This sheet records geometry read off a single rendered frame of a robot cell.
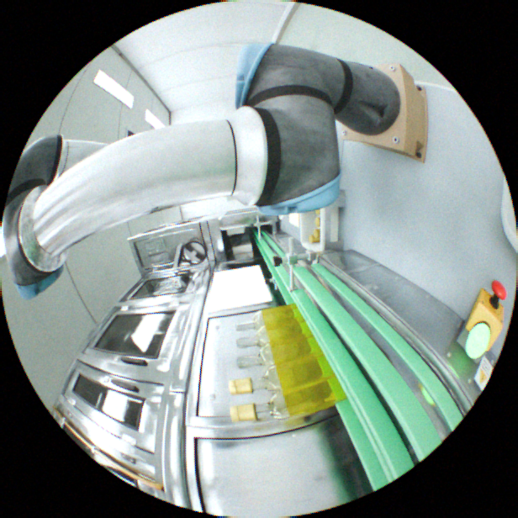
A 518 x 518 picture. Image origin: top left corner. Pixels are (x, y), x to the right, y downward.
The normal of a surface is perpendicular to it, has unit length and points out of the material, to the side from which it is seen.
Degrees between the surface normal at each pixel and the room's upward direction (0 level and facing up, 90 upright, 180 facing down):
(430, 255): 0
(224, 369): 90
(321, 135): 102
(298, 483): 90
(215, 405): 90
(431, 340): 90
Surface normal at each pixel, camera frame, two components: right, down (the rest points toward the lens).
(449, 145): -0.98, 0.17
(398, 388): -0.11, -0.92
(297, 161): 0.43, 0.60
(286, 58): 0.04, 0.52
